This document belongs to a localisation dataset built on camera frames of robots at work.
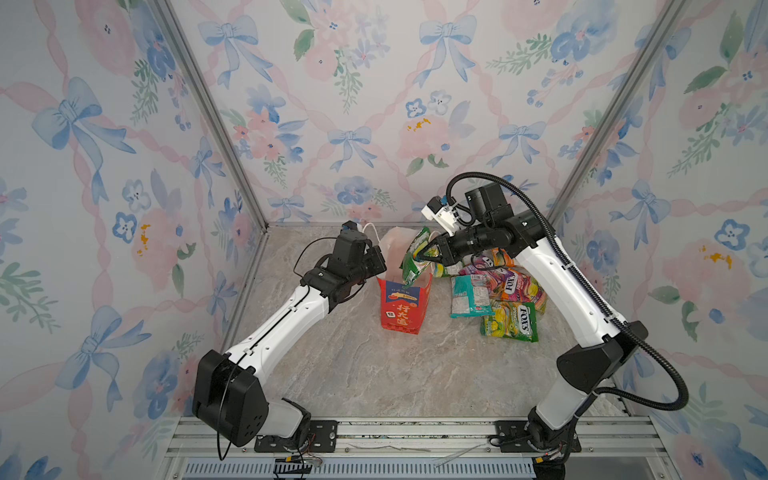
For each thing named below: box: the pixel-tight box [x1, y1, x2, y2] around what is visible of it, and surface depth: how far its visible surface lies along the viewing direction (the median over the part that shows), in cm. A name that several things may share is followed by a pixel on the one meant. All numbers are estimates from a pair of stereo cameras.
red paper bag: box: [376, 226, 433, 335], surface depth 82 cm
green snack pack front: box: [402, 227, 431, 288], surface depth 71 cm
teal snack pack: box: [450, 274, 495, 319], surface depth 97 cm
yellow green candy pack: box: [480, 302, 539, 343], surface depth 93 cm
